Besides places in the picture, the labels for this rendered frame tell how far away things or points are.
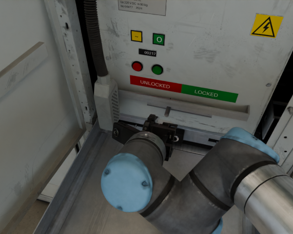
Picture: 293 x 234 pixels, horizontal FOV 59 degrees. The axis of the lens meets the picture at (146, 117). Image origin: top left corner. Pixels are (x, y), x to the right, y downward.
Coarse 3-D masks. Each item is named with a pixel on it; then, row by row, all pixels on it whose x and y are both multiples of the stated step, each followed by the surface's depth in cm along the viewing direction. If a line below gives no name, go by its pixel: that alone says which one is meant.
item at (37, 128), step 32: (0, 0) 53; (32, 0) 61; (0, 32) 55; (32, 32) 64; (0, 64) 57; (32, 64) 64; (64, 64) 78; (0, 96) 57; (32, 96) 70; (64, 96) 84; (0, 128) 62; (32, 128) 73; (64, 128) 89; (0, 160) 65; (32, 160) 77; (64, 160) 89; (0, 192) 68; (32, 192) 81; (0, 224) 71
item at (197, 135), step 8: (120, 120) 94; (128, 120) 93; (136, 120) 91; (144, 120) 90; (136, 128) 95; (184, 128) 88; (192, 128) 88; (184, 136) 91; (192, 136) 90; (200, 136) 88; (208, 136) 87; (216, 136) 86; (256, 136) 85; (208, 144) 90
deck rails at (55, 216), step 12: (96, 120) 92; (96, 132) 93; (84, 144) 85; (96, 144) 93; (84, 156) 87; (96, 156) 89; (72, 168) 80; (84, 168) 86; (72, 180) 81; (84, 180) 83; (60, 192) 75; (72, 192) 80; (60, 204) 77; (72, 204) 77; (48, 216) 71; (60, 216) 75; (36, 228) 66; (48, 228) 72; (60, 228) 72; (252, 228) 72
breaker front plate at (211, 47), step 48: (96, 0) 65; (192, 0) 59; (240, 0) 56; (288, 0) 54; (144, 48) 71; (192, 48) 67; (240, 48) 64; (288, 48) 61; (192, 96) 78; (240, 96) 74
